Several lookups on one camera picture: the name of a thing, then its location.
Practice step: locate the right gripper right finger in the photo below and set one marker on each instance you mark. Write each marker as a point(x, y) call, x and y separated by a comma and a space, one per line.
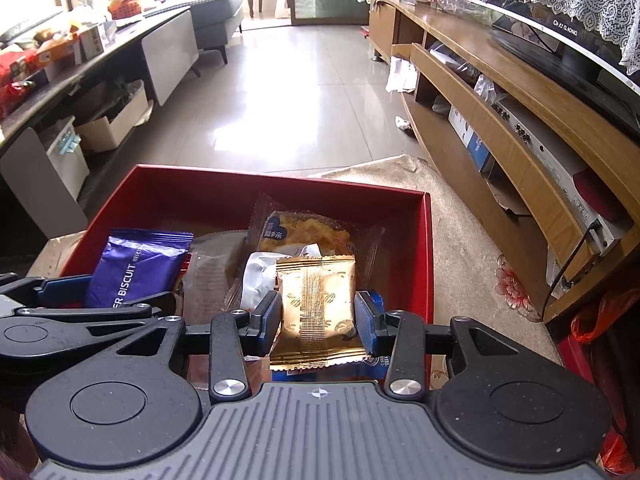
point(400, 335)

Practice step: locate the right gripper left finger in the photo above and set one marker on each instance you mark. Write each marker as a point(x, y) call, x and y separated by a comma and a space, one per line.
point(235, 335)

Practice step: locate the silver foil snack packet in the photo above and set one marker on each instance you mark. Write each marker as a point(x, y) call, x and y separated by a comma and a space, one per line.
point(214, 263)

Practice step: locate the white duck gizzard packet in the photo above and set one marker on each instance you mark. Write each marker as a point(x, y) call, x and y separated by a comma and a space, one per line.
point(260, 271)

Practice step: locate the gold foil snack packet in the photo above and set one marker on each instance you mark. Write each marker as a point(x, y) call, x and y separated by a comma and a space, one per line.
point(318, 327)

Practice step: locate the blue wafer biscuit packet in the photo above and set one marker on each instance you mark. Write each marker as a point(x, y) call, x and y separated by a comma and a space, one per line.
point(136, 263)

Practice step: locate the yellow waffle snack bag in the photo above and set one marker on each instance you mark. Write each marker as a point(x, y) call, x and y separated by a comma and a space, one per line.
point(272, 226)

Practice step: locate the blue white snack bar wrapper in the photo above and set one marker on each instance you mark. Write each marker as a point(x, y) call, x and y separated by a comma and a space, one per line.
point(367, 369)

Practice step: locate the red cardboard box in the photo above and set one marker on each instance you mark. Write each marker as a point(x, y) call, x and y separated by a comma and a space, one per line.
point(387, 230)

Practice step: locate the dark long side table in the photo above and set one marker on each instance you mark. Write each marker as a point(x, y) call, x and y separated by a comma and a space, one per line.
point(44, 170)

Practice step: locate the orange plastic bag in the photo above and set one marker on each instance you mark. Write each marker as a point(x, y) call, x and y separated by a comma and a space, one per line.
point(602, 346)

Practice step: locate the wooden TV cabinet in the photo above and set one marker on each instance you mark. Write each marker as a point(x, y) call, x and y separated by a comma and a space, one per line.
point(554, 184)

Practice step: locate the white storage box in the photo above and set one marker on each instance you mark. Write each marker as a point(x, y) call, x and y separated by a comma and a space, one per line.
point(115, 110)

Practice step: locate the white plastic bag on floor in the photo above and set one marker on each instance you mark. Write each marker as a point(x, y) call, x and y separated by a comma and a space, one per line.
point(403, 76)

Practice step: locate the red plastic bag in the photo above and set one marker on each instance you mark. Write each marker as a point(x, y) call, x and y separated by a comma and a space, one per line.
point(17, 70)

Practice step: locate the grey sofa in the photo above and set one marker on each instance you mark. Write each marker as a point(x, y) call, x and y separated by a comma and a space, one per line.
point(215, 22)

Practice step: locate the television with lace cover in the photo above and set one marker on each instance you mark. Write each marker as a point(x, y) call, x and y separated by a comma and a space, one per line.
point(589, 47)

